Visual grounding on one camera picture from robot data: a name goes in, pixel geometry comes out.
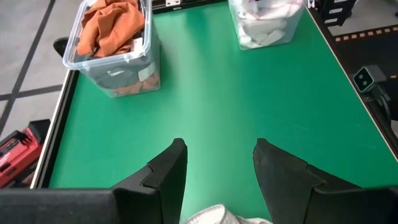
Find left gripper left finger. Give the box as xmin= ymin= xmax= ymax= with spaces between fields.
xmin=0 ymin=138 xmax=189 ymax=224

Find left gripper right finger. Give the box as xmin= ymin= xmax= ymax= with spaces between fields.
xmin=252 ymin=138 xmax=398 ymax=224

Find white waffle weave towel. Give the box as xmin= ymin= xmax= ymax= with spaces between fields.
xmin=185 ymin=203 xmax=274 ymax=224
xmin=233 ymin=0 xmax=304 ymax=22

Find dark grey plain towel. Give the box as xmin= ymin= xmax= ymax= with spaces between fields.
xmin=90 ymin=57 xmax=156 ymax=91

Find clear plastic bin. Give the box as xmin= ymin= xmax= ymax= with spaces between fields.
xmin=228 ymin=0 xmax=306 ymax=51
xmin=62 ymin=0 xmax=162 ymax=99

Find white plain towel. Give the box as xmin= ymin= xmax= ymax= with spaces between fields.
xmin=238 ymin=17 xmax=289 ymax=47

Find orange towel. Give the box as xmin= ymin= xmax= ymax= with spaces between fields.
xmin=76 ymin=0 xmax=160 ymax=96

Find red tool box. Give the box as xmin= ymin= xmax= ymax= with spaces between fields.
xmin=0 ymin=119 xmax=51 ymax=189

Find black rounded knob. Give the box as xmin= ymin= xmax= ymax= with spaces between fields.
xmin=52 ymin=37 xmax=70 ymax=58

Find black control box white labels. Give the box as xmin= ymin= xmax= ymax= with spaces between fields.
xmin=320 ymin=0 xmax=357 ymax=27

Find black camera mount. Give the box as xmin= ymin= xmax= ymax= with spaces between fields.
xmin=363 ymin=85 xmax=398 ymax=142

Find grey table-level camera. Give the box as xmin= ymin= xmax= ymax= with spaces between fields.
xmin=353 ymin=64 xmax=388 ymax=94

